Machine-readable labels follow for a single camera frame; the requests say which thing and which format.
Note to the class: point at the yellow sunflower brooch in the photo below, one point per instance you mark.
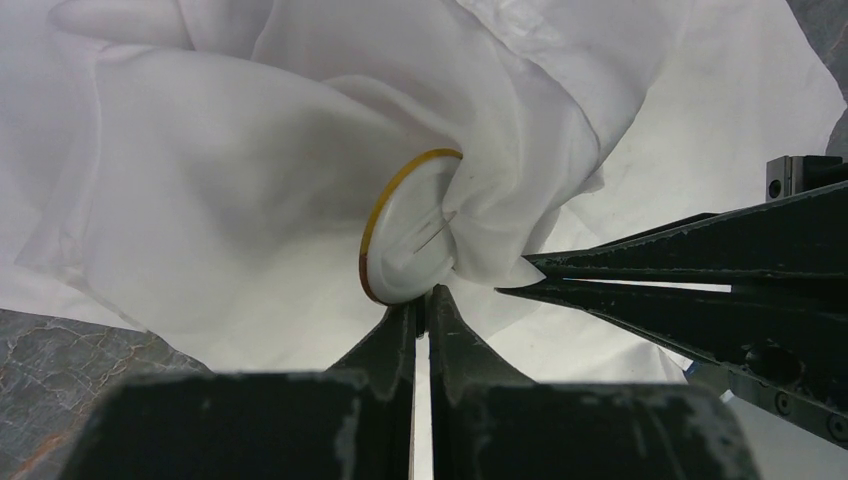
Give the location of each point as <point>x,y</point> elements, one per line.
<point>407,246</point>

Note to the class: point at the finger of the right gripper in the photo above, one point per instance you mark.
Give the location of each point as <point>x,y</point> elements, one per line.
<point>782,352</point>
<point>803,237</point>

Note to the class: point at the white button shirt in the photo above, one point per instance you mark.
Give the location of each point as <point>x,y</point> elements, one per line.
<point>204,170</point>

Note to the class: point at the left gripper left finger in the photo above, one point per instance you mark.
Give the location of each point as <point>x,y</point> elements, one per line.
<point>353,420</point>

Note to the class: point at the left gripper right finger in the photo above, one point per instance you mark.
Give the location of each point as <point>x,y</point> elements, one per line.
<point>490,421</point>

